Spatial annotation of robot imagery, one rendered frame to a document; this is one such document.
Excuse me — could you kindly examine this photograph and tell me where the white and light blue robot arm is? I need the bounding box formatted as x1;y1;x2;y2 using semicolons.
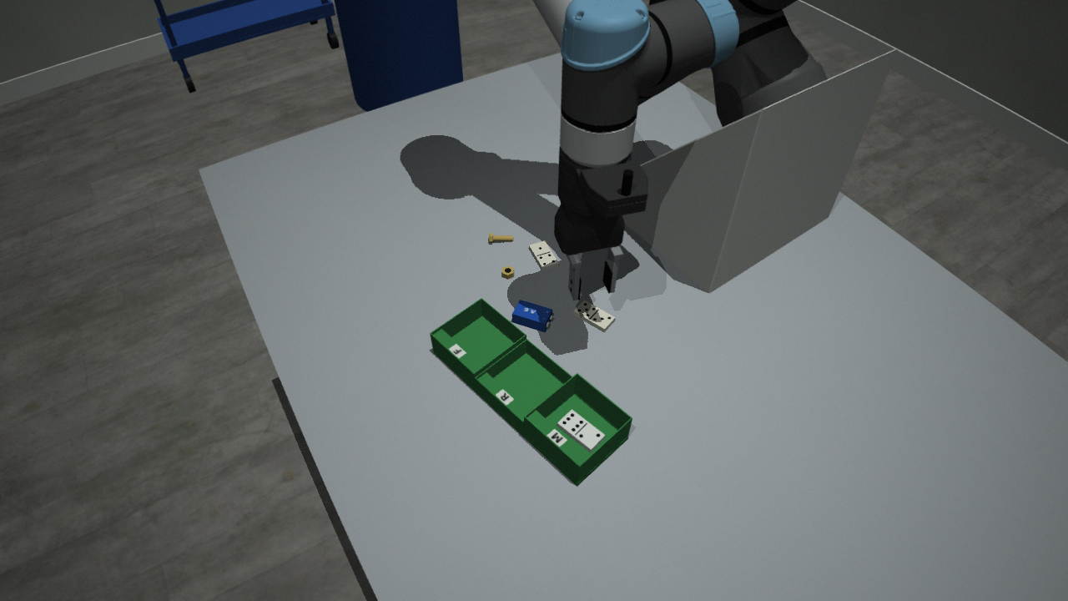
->
533;0;827;132

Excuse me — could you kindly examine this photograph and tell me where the blue 9v battery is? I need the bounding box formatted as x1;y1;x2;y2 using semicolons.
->
512;300;553;332

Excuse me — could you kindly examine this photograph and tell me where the white domino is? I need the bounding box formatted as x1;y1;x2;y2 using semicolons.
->
557;409;606;452
574;300;616;332
529;240;559;271

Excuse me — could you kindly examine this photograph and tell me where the green three-compartment bin rack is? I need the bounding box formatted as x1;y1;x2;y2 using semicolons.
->
430;298;632;486

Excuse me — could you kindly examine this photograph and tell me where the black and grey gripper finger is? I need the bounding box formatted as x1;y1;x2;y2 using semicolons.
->
603;246;623;294
567;254;582;301

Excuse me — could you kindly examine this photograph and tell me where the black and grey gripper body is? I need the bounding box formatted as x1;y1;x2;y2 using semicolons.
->
554;112;647;255

